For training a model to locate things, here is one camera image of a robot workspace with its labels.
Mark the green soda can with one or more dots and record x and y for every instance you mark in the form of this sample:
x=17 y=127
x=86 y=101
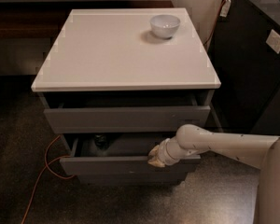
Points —
x=101 y=141

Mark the dark wooden bench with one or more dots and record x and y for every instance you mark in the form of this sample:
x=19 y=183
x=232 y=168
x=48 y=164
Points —
x=45 y=19

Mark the grey top drawer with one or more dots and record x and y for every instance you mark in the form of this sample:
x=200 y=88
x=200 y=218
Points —
x=136 y=119

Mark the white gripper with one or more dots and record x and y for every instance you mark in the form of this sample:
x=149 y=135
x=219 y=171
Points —
x=165 y=154

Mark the black side cabinet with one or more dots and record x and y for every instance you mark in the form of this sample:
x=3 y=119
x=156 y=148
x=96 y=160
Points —
x=248 y=100

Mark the white ceramic bowl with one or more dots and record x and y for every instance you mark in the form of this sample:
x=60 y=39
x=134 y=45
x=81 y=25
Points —
x=164 y=26

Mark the white square label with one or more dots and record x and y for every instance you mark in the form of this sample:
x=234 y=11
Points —
x=273 y=41

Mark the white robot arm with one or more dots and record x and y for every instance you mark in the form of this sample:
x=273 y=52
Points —
x=259 y=151

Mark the white-topped grey drawer cabinet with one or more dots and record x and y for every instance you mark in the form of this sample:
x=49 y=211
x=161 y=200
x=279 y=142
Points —
x=111 y=58

